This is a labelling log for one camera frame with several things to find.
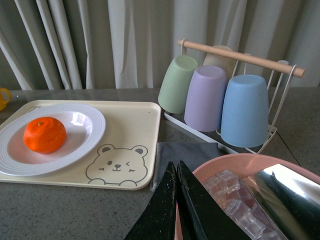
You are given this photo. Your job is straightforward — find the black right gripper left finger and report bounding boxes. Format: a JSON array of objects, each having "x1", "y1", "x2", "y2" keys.
[{"x1": 125, "y1": 161, "x2": 177, "y2": 240}]

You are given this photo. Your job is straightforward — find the grey blue folded cloth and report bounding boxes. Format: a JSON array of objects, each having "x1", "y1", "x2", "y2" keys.
[{"x1": 150, "y1": 142, "x2": 226, "y2": 192}]

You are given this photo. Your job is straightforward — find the blue plastic cup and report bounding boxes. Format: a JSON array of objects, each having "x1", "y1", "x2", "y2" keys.
[{"x1": 220, "y1": 74, "x2": 269, "y2": 148}]

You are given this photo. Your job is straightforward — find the green plastic cup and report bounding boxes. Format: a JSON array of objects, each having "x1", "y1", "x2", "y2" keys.
[{"x1": 158, "y1": 54, "x2": 199, "y2": 114}]

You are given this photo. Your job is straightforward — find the pink bowl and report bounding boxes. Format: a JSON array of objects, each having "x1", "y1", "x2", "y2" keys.
[{"x1": 175, "y1": 153, "x2": 320, "y2": 240}]

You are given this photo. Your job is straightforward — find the white ribbed plate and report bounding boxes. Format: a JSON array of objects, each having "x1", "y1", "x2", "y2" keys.
[{"x1": 0, "y1": 103, "x2": 106, "y2": 177}]

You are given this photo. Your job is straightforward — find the yellow mug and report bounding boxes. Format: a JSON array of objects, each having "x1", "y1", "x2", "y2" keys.
[{"x1": 0, "y1": 88, "x2": 12, "y2": 111}]

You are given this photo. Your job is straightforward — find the clear fake ice cubes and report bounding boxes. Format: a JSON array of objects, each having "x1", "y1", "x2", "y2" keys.
[{"x1": 202, "y1": 169, "x2": 281, "y2": 240}]

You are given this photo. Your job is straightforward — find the shiny metal scoop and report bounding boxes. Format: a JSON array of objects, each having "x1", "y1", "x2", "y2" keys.
[{"x1": 242, "y1": 164, "x2": 320, "y2": 240}]

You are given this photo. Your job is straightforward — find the orange mandarin fruit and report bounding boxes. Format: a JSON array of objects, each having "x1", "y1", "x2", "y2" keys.
[{"x1": 23, "y1": 116, "x2": 67, "y2": 154}]

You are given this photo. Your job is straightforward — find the grey white curtain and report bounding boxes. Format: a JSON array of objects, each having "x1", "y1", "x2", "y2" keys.
[{"x1": 0, "y1": 0, "x2": 320, "y2": 90}]

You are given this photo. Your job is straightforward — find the white cup rack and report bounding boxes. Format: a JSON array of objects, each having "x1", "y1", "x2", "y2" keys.
[{"x1": 164, "y1": 39, "x2": 305, "y2": 154}]

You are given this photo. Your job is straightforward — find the purple plastic cup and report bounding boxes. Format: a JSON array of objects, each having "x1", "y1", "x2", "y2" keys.
[{"x1": 184, "y1": 65, "x2": 227, "y2": 132}]

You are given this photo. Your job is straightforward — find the cream bear tray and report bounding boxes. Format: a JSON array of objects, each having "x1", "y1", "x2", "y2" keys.
[{"x1": 0, "y1": 100, "x2": 162, "y2": 191}]

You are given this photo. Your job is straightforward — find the beige plastic cup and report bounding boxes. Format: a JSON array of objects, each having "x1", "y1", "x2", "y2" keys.
[{"x1": 202, "y1": 53, "x2": 236, "y2": 81}]

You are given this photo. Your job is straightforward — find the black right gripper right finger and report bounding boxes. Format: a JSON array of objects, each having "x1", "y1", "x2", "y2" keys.
[{"x1": 177, "y1": 161, "x2": 249, "y2": 240}]

